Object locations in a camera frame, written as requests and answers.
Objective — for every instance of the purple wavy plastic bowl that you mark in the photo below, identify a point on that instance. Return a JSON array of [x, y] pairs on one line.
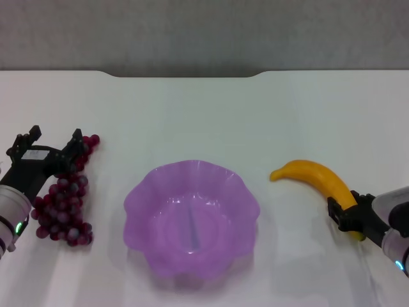
[[179, 211]]

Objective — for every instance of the dark red grape bunch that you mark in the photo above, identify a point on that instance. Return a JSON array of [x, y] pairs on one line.
[[60, 211]]

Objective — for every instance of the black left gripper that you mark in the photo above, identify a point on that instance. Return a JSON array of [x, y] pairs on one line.
[[28, 172]]

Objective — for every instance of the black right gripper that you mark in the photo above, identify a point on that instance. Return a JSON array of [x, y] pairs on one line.
[[364, 220]]

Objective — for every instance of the yellow banana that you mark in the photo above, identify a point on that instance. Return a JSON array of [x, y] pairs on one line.
[[319, 174]]

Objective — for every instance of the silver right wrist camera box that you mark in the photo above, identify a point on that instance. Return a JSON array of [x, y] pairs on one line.
[[399, 217]]

